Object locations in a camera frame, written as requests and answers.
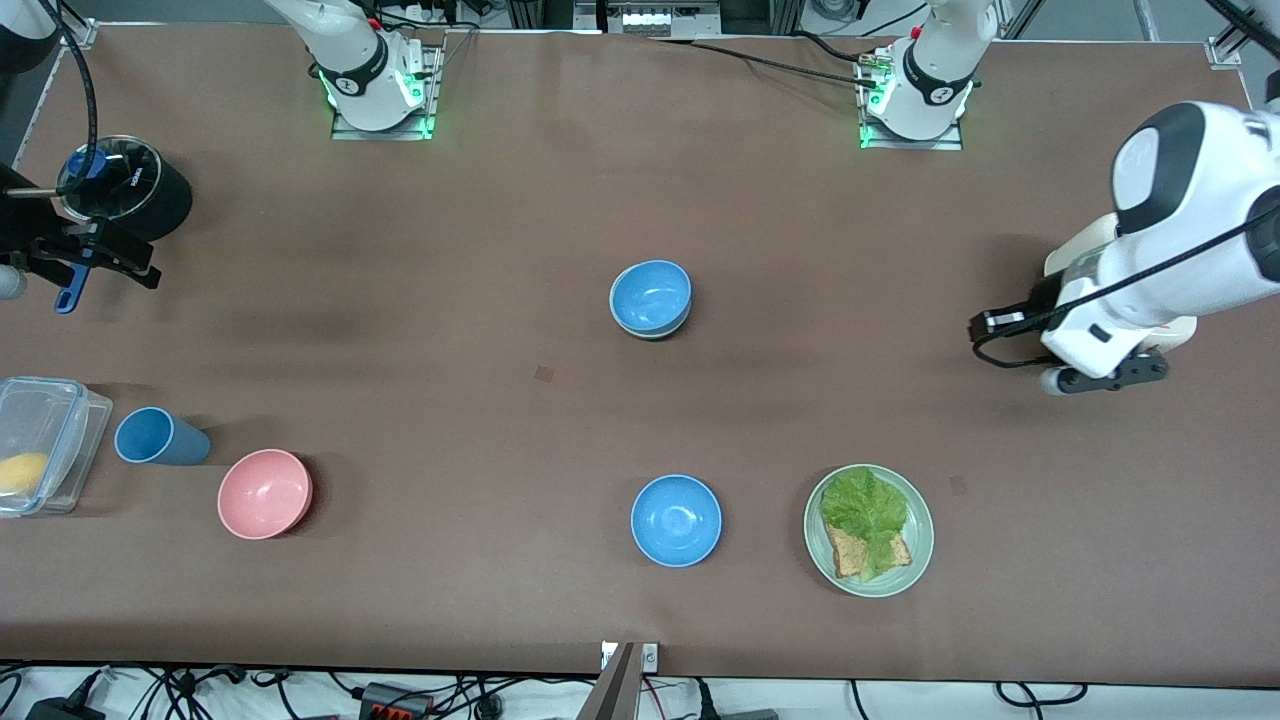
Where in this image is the light green bowl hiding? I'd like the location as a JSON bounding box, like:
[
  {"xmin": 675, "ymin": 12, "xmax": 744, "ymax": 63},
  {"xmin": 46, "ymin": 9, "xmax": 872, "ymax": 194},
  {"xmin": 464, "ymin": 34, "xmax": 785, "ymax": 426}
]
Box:
[{"xmin": 612, "ymin": 310, "xmax": 693, "ymax": 342}]

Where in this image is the blue bowl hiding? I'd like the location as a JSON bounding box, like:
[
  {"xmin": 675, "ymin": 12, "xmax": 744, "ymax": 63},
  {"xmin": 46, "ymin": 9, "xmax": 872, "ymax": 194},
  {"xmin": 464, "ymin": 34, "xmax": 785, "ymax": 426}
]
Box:
[
  {"xmin": 609, "ymin": 260, "xmax": 693, "ymax": 336},
  {"xmin": 630, "ymin": 474, "xmax": 723, "ymax": 568}
]

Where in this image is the pink bowl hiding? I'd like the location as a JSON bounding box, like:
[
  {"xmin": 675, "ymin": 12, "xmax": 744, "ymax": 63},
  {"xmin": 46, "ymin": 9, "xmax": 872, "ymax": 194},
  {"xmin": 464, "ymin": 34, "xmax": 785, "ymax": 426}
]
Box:
[{"xmin": 217, "ymin": 449, "xmax": 314, "ymax": 541}]

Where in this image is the blue ladle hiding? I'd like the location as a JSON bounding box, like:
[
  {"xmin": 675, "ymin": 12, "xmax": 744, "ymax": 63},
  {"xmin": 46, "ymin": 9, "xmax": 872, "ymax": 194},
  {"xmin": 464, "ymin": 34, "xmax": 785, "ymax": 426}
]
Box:
[{"xmin": 55, "ymin": 148, "xmax": 107, "ymax": 316}]

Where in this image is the black pot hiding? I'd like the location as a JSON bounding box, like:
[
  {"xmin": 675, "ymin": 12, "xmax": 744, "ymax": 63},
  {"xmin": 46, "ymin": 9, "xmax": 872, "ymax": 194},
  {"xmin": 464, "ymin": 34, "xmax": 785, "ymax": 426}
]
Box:
[{"xmin": 58, "ymin": 135, "xmax": 194, "ymax": 243}]

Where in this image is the white toaster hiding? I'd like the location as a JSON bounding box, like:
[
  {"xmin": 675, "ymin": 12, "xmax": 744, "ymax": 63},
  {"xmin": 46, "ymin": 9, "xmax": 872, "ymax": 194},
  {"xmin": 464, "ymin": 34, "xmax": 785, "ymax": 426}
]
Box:
[{"xmin": 1043, "ymin": 212, "xmax": 1199, "ymax": 353}]

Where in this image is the clear plastic container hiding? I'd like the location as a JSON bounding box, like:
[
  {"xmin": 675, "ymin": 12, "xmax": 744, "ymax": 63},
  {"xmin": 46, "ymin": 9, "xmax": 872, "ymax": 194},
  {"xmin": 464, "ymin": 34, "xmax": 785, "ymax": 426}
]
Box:
[{"xmin": 0, "ymin": 376, "xmax": 114, "ymax": 518}]

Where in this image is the blue cup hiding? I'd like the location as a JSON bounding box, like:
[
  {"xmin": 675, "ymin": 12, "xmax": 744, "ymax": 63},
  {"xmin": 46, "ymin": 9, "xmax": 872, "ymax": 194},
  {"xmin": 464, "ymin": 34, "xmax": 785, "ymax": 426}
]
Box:
[{"xmin": 114, "ymin": 406, "xmax": 212, "ymax": 468}]

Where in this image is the yellow lemon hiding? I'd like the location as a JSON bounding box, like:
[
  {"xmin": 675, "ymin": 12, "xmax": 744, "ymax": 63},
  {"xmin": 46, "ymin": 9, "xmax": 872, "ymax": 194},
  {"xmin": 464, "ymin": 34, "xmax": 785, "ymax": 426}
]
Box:
[{"xmin": 0, "ymin": 453, "xmax": 51, "ymax": 496}]

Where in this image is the light green plate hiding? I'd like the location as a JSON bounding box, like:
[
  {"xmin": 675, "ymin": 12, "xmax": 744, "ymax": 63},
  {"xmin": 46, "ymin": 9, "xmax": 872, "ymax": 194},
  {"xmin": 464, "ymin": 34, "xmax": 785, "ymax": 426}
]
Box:
[{"xmin": 803, "ymin": 464, "xmax": 935, "ymax": 599}]

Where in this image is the green lettuce leaf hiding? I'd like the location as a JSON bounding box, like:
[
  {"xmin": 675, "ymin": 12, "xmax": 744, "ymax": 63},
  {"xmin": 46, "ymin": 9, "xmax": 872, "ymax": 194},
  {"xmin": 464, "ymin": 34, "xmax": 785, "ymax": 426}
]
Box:
[{"xmin": 820, "ymin": 466, "xmax": 909, "ymax": 583}]

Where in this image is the toast slice under lettuce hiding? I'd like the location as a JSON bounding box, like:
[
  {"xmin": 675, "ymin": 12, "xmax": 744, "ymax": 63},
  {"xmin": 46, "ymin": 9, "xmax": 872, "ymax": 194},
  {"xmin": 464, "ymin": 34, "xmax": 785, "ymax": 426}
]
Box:
[{"xmin": 826, "ymin": 525, "xmax": 913, "ymax": 579}]

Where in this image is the grey power strip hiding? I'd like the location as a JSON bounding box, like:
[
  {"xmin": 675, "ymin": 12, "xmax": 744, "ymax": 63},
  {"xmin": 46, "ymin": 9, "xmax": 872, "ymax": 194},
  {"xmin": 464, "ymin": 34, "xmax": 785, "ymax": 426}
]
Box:
[{"xmin": 575, "ymin": 0, "xmax": 723, "ymax": 39}]

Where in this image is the black orange power strip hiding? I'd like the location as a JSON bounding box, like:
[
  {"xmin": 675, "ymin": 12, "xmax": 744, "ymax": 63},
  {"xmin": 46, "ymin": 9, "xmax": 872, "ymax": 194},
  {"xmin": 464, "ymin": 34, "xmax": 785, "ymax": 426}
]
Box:
[{"xmin": 358, "ymin": 682, "xmax": 433, "ymax": 720}]

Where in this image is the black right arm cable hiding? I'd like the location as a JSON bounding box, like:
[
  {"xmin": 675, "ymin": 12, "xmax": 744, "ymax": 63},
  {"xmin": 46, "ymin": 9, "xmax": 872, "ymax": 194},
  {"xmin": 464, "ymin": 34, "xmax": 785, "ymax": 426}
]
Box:
[{"xmin": 40, "ymin": 0, "xmax": 99, "ymax": 171}]

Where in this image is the aluminium frame profile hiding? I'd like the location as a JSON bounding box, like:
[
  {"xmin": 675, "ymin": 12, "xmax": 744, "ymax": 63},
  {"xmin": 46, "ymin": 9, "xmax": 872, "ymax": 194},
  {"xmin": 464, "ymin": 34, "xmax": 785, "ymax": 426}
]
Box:
[{"xmin": 1205, "ymin": 0, "xmax": 1280, "ymax": 69}]

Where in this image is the black braided table cable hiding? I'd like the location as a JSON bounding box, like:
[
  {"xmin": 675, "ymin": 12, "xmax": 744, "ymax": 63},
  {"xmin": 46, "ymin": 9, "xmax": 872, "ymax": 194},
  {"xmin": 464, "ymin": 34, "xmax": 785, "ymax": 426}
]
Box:
[{"xmin": 648, "ymin": 38, "xmax": 879, "ymax": 86}]

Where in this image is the black looped floor cable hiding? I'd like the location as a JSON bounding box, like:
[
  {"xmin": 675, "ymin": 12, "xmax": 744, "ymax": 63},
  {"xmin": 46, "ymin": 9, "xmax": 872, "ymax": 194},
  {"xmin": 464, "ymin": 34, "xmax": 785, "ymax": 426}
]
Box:
[{"xmin": 994, "ymin": 682, "xmax": 1089, "ymax": 708}]

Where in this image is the grey camera pole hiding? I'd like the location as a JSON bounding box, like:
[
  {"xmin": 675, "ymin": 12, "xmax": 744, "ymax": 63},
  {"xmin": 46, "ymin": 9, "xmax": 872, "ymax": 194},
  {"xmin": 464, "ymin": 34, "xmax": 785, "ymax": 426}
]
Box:
[{"xmin": 575, "ymin": 642, "xmax": 641, "ymax": 720}]

